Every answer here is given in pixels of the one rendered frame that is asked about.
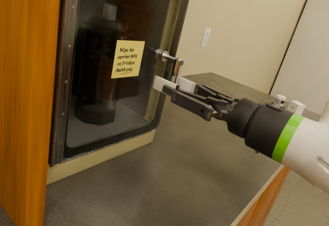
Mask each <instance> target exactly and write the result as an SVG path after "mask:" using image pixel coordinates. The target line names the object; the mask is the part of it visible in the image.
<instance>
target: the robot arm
mask: <svg viewBox="0 0 329 226"><path fill-rule="evenodd" d="M153 88H154V89H156V90H158V91H160V92H162V93H164V94H166V95H168V96H170V97H171V100H170V102H172V103H174V104H176V105H178V106H180V107H182V108H184V109H186V110H188V111H190V112H192V113H194V114H196V115H198V116H200V117H202V118H203V119H204V120H206V121H211V118H212V117H214V118H215V119H218V120H223V121H226V122H227V128H228V131H229V132H230V133H232V134H234V135H236V136H238V137H240V138H242V139H245V140H244V142H245V145H246V146H248V147H250V148H252V149H254V150H255V153H256V154H258V153H259V152H260V153H262V154H263V155H265V156H267V157H269V158H271V159H273V160H275V161H277V162H279V163H281V164H282V165H284V166H286V167H288V168H289V169H291V170H293V171H294V172H296V173H297V174H299V175H300V176H301V177H303V178H304V179H305V180H307V181H308V182H309V183H310V184H312V185H313V186H314V187H316V188H317V189H319V190H321V191H323V192H325V193H328V194H329V99H328V101H327V103H326V106H325V108H324V110H323V113H322V115H321V117H320V119H319V120H318V122H317V121H313V120H311V119H308V118H305V117H303V116H300V115H298V114H296V113H293V112H291V111H288V110H285V107H282V106H280V103H281V100H282V99H281V98H279V97H277V98H276V100H275V102H274V103H273V102H270V103H268V102H265V103H263V104H262V105H260V104H259V103H257V102H255V101H252V100H250V99H247V98H242V99H241V100H240V99H239V98H236V97H233V96H230V95H228V94H225V93H223V92H221V91H219V90H216V89H214V88H212V87H210V86H207V85H206V84H203V85H200V84H196V83H194V82H192V81H189V80H187V79H185V78H183V77H180V76H179V78H178V82H177V84H174V83H172V82H170V81H168V80H165V79H163V78H161V77H159V76H157V75H156V76H155V78H154V82H153Z"/></svg>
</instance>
